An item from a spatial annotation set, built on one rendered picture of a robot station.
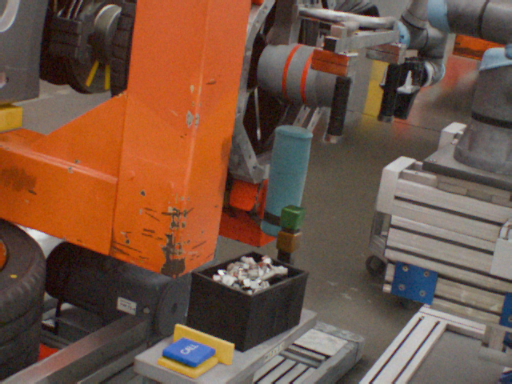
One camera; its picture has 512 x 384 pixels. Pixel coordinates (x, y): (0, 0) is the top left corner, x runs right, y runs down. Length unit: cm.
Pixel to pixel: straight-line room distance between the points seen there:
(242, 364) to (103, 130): 54
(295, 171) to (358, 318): 101
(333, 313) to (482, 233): 134
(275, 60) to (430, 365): 84
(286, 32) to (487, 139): 70
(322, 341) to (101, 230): 102
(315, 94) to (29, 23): 68
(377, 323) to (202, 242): 132
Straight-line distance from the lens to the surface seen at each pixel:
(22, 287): 187
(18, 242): 207
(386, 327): 318
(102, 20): 256
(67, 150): 202
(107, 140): 196
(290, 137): 227
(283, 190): 230
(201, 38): 179
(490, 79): 189
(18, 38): 218
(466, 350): 263
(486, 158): 189
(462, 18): 164
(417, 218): 196
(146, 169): 188
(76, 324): 237
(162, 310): 223
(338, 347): 279
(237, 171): 238
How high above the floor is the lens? 125
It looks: 17 degrees down
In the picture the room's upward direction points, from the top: 9 degrees clockwise
